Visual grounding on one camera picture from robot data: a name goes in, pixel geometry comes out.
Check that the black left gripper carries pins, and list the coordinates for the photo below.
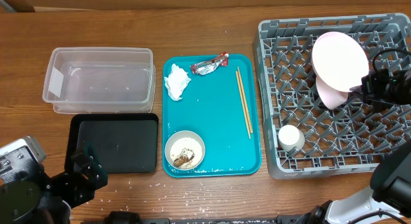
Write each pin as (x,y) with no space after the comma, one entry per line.
(83,189)

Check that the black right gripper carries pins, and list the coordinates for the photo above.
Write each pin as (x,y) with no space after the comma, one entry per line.
(369,89)

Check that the pink bowl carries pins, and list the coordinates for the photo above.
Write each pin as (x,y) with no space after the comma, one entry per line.
(330,97)

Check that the white round plate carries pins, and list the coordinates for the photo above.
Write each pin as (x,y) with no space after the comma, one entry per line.
(339,61)

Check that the beige cup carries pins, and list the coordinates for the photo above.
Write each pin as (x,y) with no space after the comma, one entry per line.
(290,137)

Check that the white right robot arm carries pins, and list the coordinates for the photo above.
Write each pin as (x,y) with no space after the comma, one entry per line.
(388,195)

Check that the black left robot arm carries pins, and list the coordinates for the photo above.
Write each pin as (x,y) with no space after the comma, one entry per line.
(29,195)

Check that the grey dishwasher rack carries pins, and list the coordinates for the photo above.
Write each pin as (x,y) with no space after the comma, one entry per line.
(352,138)

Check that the black tray bin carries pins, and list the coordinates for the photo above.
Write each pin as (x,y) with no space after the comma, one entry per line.
(124,143)

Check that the clear plastic bin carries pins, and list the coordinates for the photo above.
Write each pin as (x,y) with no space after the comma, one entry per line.
(100,80)

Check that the grey bowl with food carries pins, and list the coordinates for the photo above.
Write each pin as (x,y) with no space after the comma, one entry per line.
(184,150)

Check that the wooden chopstick right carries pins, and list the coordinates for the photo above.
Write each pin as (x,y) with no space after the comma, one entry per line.
(247,108)

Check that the wooden chopstick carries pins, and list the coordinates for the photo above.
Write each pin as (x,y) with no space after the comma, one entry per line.
(242,97)
(247,108)

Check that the wooden chopstick left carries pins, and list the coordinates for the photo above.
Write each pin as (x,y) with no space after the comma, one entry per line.
(242,97)

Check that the teal serving tray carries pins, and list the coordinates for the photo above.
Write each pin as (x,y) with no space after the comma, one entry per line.
(211,107)

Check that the crumpled white napkin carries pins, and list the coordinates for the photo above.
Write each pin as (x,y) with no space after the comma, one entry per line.
(176,82)

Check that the red silver snack wrapper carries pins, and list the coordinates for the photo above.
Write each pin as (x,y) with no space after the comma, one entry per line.
(208,66)

